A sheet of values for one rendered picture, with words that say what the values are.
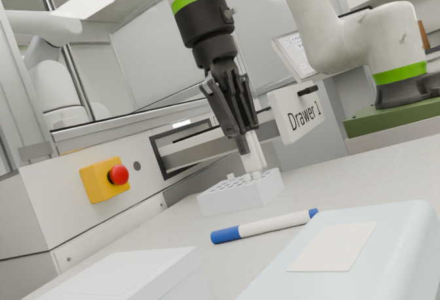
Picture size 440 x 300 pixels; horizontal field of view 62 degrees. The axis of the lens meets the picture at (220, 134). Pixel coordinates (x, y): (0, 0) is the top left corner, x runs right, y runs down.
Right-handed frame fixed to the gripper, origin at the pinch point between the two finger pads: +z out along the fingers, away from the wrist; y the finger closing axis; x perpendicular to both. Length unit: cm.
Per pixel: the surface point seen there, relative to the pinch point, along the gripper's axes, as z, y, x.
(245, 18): -71, 187, 80
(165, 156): -3.5, 10.5, 29.6
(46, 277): 8.4, -23.7, 32.6
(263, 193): 6.0, -6.0, -3.3
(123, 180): -2.5, -9.6, 22.4
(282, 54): -26, 105, 30
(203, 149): -2.2, 11.3, 18.3
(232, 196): 5.3, -7.0, 1.7
